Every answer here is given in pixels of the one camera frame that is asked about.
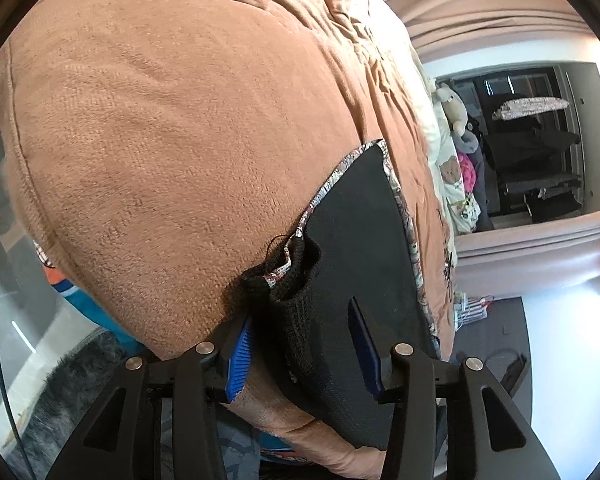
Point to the brown blanket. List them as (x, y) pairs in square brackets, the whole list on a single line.
[(155, 135)]

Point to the dark hanging garment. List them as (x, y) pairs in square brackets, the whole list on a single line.
[(545, 185)]

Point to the blue printed bedsheet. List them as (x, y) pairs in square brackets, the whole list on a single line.
[(67, 295)]

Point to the black hanging coat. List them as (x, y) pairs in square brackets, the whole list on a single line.
[(540, 142)]

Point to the beige plush toy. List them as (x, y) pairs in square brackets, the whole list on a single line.
[(450, 102)]

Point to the grey shaggy rug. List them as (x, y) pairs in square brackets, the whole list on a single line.
[(65, 385)]

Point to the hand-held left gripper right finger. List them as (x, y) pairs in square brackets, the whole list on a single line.
[(367, 350)]

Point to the striped bag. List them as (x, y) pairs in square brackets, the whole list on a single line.
[(472, 307)]

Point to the black pants with patterned trim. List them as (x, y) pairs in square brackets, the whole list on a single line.
[(360, 240)]

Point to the bear print pillow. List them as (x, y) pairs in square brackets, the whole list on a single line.
[(450, 175)]

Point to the grey plush toy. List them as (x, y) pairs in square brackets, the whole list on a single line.
[(467, 142)]

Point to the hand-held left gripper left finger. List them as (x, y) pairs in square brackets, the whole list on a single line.
[(240, 365)]

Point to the pink cloth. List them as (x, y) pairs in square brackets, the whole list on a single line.
[(466, 172)]

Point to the floral hanging garment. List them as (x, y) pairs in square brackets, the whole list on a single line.
[(530, 105)]

